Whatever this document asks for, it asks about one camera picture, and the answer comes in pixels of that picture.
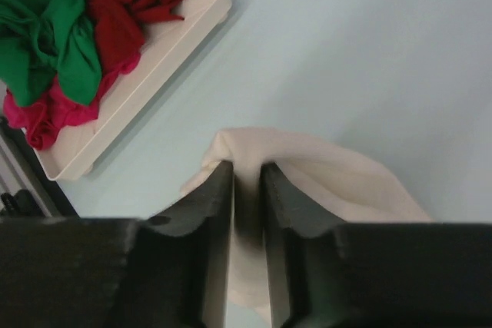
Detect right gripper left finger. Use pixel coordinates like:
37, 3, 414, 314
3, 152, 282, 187
126, 161, 234, 327

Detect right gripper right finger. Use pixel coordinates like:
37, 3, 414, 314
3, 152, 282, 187
261, 163, 346, 327

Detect cream white t shirt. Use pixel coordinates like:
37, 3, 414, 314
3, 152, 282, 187
181, 127, 431, 323

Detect green t shirt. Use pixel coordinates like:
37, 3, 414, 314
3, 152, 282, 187
1, 0, 102, 107

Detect magenta pink t shirt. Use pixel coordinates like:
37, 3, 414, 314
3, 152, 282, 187
3, 52, 141, 151

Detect cream plastic tray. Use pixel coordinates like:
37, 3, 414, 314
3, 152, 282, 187
35, 0, 231, 181

